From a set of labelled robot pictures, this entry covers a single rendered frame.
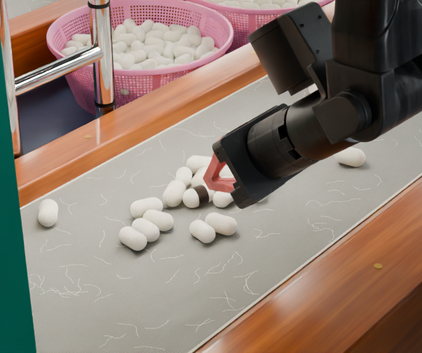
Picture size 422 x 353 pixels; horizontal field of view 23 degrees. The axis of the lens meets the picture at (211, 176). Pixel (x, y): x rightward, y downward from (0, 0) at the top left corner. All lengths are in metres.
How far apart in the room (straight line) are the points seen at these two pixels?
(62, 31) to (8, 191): 1.10
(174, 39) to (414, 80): 0.76
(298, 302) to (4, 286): 0.52
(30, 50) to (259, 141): 0.67
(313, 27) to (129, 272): 0.32
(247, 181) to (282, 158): 0.04
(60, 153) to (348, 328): 0.43
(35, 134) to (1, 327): 0.96
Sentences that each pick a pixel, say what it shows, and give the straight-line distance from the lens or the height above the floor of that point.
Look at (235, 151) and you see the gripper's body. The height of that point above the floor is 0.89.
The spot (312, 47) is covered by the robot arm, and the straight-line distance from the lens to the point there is 0.85.
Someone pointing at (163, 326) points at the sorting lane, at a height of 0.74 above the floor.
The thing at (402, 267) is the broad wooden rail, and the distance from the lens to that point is 1.00.
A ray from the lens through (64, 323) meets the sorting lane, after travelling 0.97.
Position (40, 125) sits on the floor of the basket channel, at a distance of 1.44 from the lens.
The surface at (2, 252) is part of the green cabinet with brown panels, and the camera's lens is 0.45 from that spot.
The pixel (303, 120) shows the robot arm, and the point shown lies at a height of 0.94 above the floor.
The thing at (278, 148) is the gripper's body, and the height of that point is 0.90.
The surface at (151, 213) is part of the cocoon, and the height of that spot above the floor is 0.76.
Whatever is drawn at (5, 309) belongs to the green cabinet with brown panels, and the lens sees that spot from 0.47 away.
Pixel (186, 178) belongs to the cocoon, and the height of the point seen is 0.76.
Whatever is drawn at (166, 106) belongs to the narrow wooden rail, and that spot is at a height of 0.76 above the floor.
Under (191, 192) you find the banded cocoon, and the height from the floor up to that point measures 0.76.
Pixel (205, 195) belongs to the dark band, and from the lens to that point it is 1.11.
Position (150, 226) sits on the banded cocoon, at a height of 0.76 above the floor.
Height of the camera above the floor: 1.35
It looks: 31 degrees down
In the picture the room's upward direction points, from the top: straight up
